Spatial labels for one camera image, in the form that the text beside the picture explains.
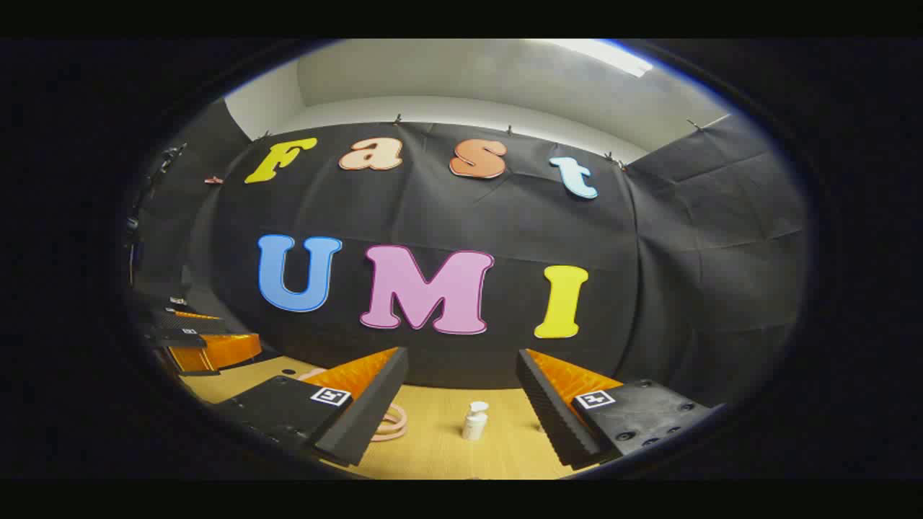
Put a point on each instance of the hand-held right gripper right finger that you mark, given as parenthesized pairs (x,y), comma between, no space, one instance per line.
(548,411)

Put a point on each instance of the white pump bottle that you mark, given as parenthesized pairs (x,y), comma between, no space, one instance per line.
(474,427)

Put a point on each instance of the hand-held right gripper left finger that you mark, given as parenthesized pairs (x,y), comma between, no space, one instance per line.
(375,411)

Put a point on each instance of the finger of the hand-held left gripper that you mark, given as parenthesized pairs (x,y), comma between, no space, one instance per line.
(180,319)
(216,351)

